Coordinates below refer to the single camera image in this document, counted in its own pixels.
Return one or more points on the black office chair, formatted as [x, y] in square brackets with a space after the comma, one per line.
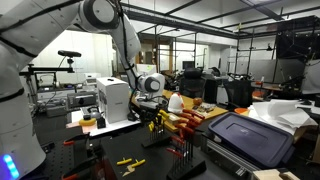
[192, 83]

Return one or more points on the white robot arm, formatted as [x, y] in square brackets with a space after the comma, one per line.
[26, 29]

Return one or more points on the white cardboard box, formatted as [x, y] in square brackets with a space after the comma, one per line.
[113, 98]

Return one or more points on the dark blue plastic bin lid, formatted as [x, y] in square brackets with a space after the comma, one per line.
[262, 143]

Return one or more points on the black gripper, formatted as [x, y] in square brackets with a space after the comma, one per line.
[142, 113]

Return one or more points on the white chicken plush toy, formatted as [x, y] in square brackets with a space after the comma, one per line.
[176, 104]

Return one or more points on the black stand with red keys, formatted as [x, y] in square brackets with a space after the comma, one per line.
[185, 164]

